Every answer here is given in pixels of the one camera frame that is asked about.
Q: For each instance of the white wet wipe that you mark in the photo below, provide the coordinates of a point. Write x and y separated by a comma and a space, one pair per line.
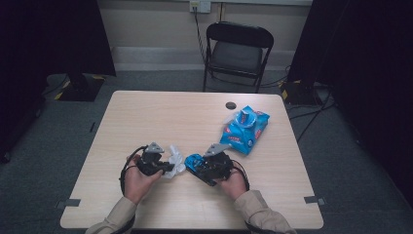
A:
177, 161

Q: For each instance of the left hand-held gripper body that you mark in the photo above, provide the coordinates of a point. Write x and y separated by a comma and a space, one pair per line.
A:
151, 164

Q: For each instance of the black curtain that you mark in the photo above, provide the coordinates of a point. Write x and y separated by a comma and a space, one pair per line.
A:
48, 48
367, 65

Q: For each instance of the black folding chair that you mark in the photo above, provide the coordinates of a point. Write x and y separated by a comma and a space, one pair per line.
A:
238, 55

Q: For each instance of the person's left hand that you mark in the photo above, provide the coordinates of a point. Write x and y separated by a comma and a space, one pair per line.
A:
138, 183

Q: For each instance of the black floor tape strip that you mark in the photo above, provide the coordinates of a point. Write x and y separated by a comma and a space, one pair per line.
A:
93, 127

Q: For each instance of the grey tape piece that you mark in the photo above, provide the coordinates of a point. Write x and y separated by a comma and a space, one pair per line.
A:
69, 203
313, 200

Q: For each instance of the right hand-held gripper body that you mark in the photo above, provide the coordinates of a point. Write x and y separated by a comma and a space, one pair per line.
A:
222, 165

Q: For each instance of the white wall socket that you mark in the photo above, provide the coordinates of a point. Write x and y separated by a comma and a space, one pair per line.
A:
200, 6

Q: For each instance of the person's right hand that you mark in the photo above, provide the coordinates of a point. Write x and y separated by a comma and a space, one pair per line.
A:
235, 187

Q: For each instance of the black stand base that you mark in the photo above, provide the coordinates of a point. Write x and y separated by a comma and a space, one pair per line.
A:
81, 87
298, 92

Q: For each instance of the blue wet wipes packet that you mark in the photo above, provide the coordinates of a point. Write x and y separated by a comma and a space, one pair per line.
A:
243, 133

